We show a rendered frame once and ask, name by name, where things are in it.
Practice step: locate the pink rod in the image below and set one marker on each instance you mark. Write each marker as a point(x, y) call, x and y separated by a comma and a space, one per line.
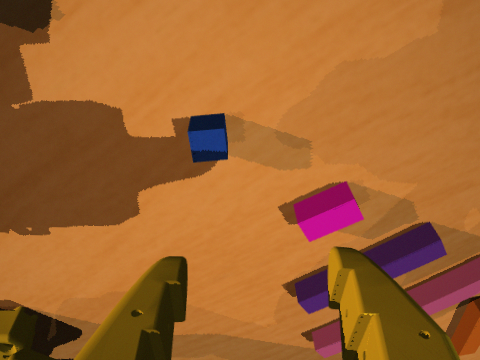
point(433, 296)

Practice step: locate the purple rod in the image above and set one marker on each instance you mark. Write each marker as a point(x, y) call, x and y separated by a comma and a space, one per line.
point(398, 256)

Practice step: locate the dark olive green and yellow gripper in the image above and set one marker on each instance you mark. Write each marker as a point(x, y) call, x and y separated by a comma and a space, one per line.
point(379, 320)

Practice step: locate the magenta rod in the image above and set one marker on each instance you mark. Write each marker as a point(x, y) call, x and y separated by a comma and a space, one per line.
point(327, 212)

